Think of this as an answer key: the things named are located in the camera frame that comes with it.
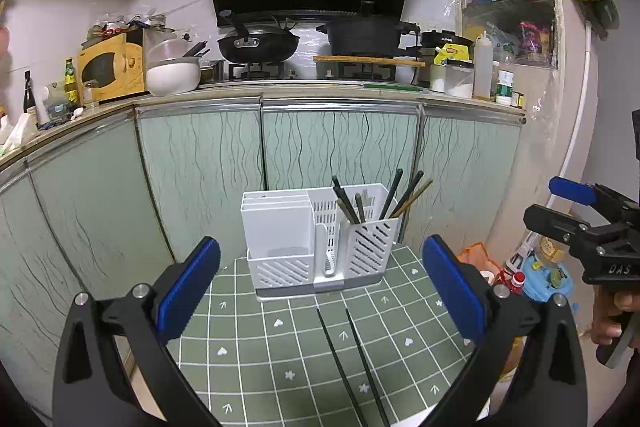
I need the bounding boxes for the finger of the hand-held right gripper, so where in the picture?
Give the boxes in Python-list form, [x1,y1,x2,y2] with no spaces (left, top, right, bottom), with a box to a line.
[523,203,601,248]
[548,176,608,208]

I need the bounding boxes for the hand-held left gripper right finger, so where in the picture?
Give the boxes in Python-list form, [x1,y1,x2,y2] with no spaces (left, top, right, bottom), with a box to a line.
[421,234,588,427]

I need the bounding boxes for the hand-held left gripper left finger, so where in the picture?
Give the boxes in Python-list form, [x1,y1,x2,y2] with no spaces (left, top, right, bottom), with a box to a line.
[52,236,222,427]

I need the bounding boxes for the brown wooden chopstick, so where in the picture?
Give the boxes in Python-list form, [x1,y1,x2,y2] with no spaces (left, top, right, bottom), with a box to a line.
[394,179,433,219]
[397,187,426,219]
[336,198,360,225]

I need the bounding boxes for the white slotted utensil holder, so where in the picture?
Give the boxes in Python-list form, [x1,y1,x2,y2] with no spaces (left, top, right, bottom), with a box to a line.
[241,183,403,304]

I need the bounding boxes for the person's right hand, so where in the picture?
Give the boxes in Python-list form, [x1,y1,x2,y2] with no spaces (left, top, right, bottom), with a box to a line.
[590,274,640,350]

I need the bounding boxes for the orange plastic bag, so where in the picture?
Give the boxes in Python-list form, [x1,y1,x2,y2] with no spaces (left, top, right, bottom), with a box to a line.
[457,242,503,283]

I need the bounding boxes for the blue plastic container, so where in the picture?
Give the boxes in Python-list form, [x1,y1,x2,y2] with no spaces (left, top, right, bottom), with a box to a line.
[522,237,576,303]

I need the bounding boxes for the dark oil bottle red cap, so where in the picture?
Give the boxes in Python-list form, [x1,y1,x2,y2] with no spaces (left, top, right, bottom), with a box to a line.
[502,271,528,298]

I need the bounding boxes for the green patterned cabinet door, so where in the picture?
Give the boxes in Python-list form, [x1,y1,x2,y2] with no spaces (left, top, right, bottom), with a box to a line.
[261,99,421,248]
[136,99,266,263]
[402,104,523,263]
[27,109,176,298]

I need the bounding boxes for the white bottle green label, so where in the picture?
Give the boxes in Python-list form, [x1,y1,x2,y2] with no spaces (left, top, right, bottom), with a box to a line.
[496,69,516,104]

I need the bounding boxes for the white squeeze bottle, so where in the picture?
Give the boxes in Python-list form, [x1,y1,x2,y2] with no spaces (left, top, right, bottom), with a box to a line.
[472,32,493,100]

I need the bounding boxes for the yellow seasoning pouch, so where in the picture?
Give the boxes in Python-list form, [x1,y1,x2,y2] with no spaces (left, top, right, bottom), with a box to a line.
[434,44,471,68]

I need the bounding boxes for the black electric cooker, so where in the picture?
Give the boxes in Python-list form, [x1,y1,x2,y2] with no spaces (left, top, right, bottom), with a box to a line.
[420,29,475,58]

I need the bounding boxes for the white bowl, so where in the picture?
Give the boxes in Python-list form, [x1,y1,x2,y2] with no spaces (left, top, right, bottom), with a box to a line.
[145,38,202,98]

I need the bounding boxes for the gas stove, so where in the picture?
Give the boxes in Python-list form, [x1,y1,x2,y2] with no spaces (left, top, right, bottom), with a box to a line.
[227,59,416,82]

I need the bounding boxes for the yellow microwave oven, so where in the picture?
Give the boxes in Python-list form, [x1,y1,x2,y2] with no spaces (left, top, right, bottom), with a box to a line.
[76,32,151,104]

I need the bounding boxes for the kitchen countertop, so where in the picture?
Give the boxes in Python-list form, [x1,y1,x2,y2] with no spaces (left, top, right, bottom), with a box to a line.
[0,77,526,172]

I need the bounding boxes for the wooden cutting board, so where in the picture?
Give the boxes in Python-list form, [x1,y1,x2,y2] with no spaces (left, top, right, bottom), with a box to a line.
[313,54,426,68]

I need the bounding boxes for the green glass bottle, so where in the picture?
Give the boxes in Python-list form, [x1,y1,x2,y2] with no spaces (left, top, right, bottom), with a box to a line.
[64,57,81,105]

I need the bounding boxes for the black wok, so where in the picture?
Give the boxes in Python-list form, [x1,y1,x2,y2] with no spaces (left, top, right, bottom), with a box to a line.
[217,11,301,64]

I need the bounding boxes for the dark glass bottle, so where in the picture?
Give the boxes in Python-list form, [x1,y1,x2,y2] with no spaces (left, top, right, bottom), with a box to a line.
[24,71,38,115]

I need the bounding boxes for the black cooking pot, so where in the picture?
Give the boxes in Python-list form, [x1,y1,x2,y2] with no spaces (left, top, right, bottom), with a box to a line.
[316,1,421,58]

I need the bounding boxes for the white wall pipe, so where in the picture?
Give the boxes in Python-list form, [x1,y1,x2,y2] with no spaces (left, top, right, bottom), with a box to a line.
[557,24,596,188]

